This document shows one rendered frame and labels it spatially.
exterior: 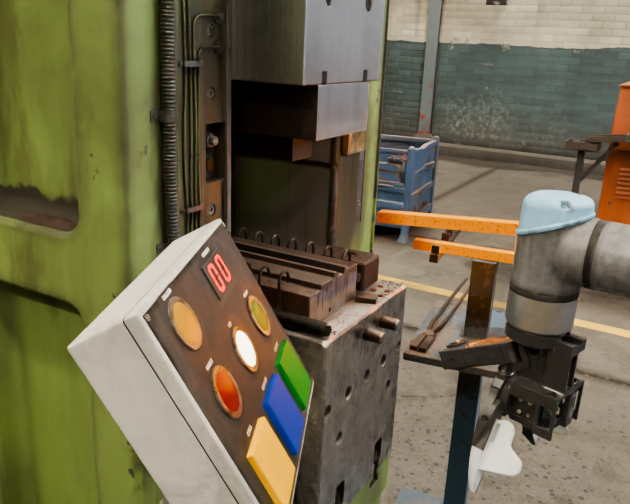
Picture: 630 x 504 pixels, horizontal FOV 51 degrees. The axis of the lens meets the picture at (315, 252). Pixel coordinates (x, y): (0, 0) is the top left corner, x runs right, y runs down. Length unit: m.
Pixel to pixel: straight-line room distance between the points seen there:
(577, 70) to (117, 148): 7.99
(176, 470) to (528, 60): 8.40
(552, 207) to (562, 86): 8.07
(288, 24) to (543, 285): 0.61
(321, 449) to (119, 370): 0.75
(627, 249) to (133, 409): 0.50
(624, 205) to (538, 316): 3.96
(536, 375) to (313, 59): 0.62
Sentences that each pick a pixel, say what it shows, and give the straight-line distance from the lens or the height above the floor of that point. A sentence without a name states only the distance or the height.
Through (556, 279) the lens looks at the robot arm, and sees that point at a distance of 0.75.
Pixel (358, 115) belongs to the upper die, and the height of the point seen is 1.30.
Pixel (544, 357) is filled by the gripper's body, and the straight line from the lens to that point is 0.81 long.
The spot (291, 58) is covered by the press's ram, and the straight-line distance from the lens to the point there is 1.13.
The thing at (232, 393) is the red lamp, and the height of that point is 1.09.
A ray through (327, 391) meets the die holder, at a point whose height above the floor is 0.81.
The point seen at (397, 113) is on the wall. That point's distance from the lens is 9.43.
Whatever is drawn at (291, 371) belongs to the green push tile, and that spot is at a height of 1.02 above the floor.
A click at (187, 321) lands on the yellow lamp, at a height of 1.17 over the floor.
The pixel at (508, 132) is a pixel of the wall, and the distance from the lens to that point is 8.97.
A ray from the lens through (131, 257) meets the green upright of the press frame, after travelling 1.05.
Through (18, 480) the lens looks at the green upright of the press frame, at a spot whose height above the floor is 0.54.
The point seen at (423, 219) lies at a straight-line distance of 1.34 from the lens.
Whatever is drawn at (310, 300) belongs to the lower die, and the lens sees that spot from 1.25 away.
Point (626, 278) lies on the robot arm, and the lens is 0.73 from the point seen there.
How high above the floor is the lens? 1.44
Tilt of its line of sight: 18 degrees down
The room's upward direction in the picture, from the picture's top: 3 degrees clockwise
